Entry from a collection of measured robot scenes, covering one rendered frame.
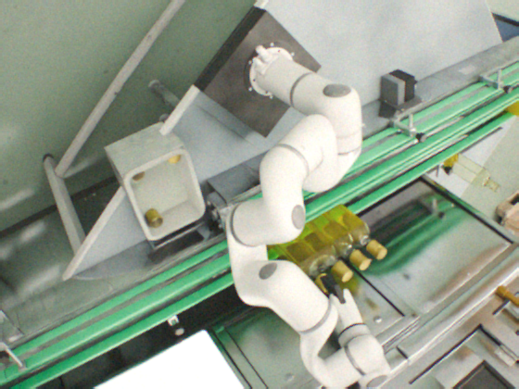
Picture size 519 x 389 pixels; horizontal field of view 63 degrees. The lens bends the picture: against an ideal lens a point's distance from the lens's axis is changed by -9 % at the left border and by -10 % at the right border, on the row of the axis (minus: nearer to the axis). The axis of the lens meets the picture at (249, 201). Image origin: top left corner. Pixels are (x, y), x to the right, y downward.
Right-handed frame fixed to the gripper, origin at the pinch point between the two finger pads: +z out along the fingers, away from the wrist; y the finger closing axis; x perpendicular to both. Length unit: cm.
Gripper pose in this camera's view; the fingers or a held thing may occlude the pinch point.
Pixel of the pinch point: (328, 286)
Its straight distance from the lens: 118.2
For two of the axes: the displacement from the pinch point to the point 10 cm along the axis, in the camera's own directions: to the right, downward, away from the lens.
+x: -9.5, 2.8, -1.1
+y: -1.5, -7.5, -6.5
